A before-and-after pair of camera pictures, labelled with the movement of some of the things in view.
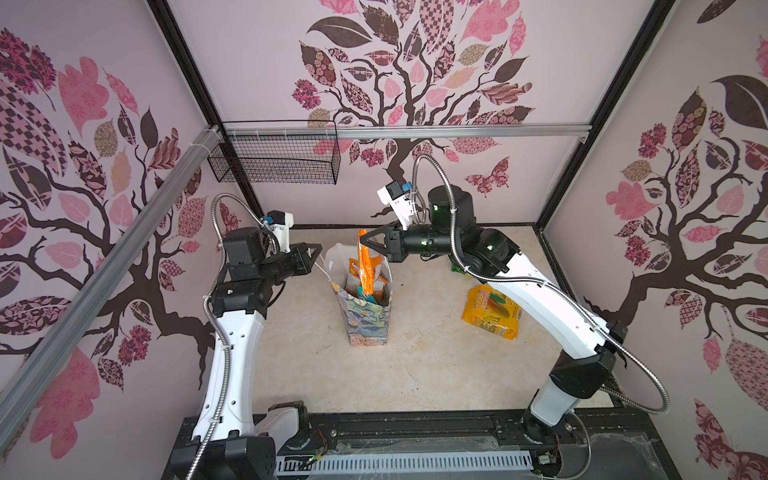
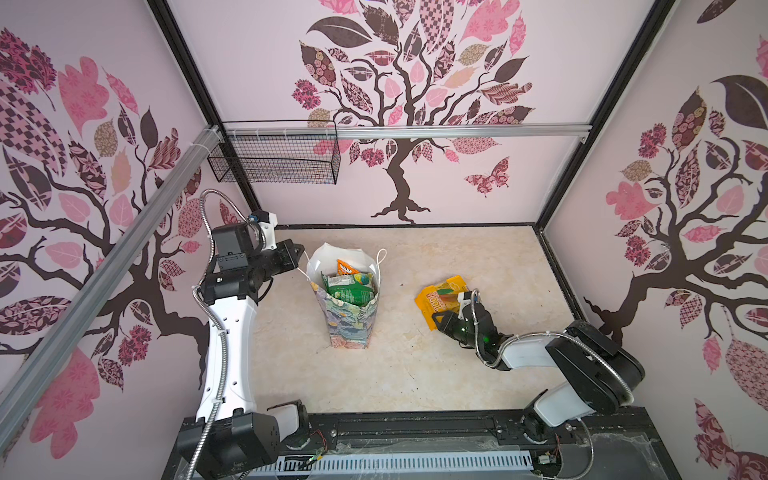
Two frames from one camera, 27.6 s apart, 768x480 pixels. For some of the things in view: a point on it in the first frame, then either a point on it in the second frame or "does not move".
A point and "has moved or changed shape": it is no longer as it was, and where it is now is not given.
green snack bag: x=457 y=268 -> x=353 y=289
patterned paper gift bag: x=367 y=322 has moved or changed shape
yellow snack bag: x=490 y=308 -> x=442 y=297
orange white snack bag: x=367 y=262 -> x=344 y=268
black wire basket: x=277 y=159 does not move
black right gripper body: x=422 y=242 -> x=457 y=329
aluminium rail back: x=353 y=132 does not move
